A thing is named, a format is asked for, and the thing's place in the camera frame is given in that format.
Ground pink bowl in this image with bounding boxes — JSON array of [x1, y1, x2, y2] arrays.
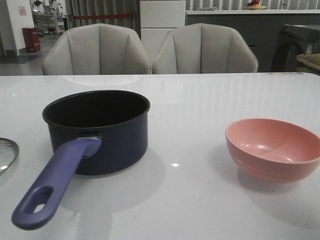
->
[[225, 118, 320, 184]]

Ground beige cushion at right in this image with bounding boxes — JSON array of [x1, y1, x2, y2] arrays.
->
[[296, 53, 320, 76]]

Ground dark grey counter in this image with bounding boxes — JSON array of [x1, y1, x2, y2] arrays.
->
[[186, 10, 320, 72]]

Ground red bin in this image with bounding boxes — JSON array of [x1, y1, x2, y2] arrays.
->
[[22, 27, 41, 53]]

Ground fruit plate on counter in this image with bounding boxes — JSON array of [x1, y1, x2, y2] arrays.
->
[[244, 0, 267, 10]]

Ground dark appliance at right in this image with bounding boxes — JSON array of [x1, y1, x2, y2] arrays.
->
[[271, 24, 320, 72]]

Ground glass lid blue knob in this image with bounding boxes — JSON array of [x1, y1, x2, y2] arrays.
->
[[0, 137, 19, 176]]

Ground left grey upholstered chair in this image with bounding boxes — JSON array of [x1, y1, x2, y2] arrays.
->
[[42, 23, 151, 76]]

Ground grey curtain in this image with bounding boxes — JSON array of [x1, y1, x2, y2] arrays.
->
[[65, 0, 141, 36]]

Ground white cabinet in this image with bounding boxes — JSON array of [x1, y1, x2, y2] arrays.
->
[[139, 0, 186, 62]]

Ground blue saucepan with handle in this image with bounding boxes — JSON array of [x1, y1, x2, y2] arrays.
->
[[11, 89, 151, 230]]

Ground grey upholstered chair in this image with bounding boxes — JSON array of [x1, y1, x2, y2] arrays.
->
[[42, 23, 151, 76], [152, 23, 259, 75]]

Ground right grey upholstered chair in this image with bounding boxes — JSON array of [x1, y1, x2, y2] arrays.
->
[[152, 23, 259, 75]]

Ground red barrier belt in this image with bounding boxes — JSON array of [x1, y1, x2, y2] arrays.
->
[[73, 13, 135, 20]]

